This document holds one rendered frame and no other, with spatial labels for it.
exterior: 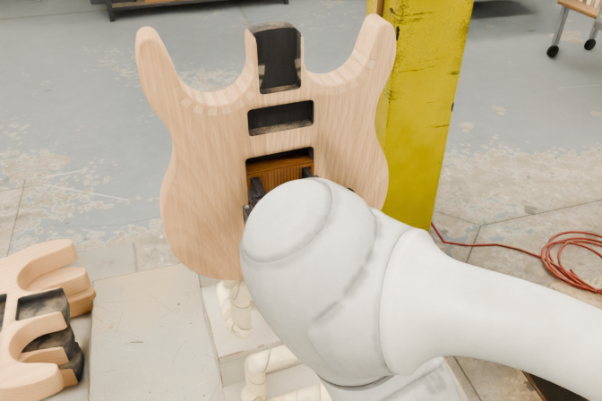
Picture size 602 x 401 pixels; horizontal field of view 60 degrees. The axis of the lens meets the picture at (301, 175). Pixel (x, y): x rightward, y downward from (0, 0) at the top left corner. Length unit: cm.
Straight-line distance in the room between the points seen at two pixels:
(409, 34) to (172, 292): 116
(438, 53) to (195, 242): 134
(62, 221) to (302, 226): 265
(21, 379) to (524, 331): 77
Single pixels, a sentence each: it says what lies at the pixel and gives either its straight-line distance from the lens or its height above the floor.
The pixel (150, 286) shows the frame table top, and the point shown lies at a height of 93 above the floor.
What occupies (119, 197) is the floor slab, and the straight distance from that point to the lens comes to 299.
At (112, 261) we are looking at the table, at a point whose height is 90.
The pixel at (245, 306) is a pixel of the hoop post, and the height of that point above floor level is 110.
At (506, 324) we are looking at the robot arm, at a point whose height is 150.
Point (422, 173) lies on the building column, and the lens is 218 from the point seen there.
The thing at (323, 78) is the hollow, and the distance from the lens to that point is 72.
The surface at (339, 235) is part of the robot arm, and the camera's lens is 33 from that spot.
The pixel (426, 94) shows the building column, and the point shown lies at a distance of 198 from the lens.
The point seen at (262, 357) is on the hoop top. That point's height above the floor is 105.
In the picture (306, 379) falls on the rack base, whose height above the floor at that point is 94.
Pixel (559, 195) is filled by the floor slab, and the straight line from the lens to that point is 317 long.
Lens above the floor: 175
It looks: 36 degrees down
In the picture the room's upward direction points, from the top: straight up
